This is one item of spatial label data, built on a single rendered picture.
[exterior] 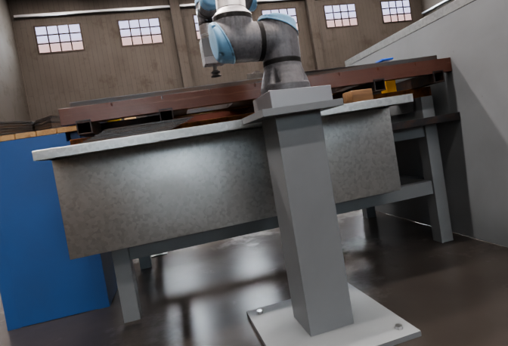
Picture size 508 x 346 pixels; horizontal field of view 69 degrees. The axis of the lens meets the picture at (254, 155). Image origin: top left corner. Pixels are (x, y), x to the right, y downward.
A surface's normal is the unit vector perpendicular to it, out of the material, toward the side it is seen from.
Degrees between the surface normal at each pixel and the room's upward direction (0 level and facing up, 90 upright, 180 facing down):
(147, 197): 90
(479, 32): 90
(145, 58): 90
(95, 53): 90
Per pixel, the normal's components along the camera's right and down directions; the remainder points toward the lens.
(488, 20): -0.96, 0.17
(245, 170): 0.21, 0.00
